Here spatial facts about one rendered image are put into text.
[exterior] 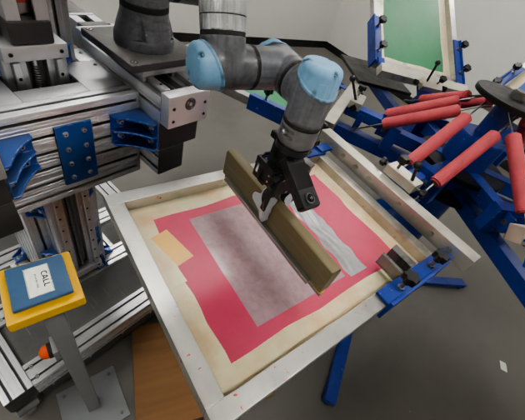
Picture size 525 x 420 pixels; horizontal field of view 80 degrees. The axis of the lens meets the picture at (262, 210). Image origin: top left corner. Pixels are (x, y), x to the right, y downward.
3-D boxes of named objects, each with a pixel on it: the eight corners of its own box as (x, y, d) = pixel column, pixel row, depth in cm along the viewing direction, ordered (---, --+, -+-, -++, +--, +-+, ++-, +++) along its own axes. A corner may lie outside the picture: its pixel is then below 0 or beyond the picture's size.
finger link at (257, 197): (251, 207, 77) (266, 178, 71) (265, 224, 74) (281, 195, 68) (241, 209, 75) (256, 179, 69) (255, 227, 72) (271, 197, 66)
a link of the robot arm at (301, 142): (328, 132, 59) (297, 137, 54) (319, 151, 62) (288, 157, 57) (303, 110, 62) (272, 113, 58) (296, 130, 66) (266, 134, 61)
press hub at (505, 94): (361, 316, 192) (561, 126, 100) (319, 266, 211) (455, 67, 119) (397, 290, 214) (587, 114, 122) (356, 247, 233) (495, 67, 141)
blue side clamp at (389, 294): (378, 318, 81) (393, 306, 76) (365, 302, 83) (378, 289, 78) (435, 275, 97) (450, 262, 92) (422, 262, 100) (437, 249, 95)
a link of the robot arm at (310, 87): (326, 52, 55) (357, 75, 51) (303, 108, 63) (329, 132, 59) (291, 49, 51) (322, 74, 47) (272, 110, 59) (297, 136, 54)
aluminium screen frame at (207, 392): (212, 437, 54) (216, 433, 51) (104, 206, 81) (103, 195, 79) (435, 269, 97) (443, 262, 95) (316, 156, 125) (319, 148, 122)
